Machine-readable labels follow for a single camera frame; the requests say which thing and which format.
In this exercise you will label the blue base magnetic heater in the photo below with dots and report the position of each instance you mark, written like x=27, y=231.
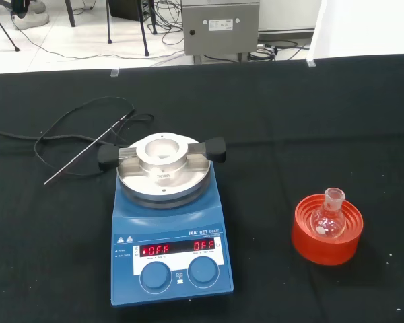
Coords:
x=175, y=222

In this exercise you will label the black bench cloth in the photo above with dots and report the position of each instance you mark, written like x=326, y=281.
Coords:
x=289, y=134

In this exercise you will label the thin steel probe rod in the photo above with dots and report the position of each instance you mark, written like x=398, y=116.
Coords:
x=86, y=149

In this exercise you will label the grey metal cabinet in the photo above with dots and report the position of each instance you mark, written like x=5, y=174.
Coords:
x=219, y=40

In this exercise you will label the clear tape clip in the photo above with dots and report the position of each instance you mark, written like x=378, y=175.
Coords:
x=114, y=72
x=311, y=62

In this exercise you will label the black stand with legs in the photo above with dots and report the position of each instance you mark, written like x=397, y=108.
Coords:
x=142, y=30

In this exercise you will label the white board panel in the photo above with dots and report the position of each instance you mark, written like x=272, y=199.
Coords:
x=363, y=27

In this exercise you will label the person's foot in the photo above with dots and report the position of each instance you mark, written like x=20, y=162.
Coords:
x=32, y=18

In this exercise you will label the black tripod leg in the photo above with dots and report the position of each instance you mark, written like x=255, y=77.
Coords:
x=3, y=28

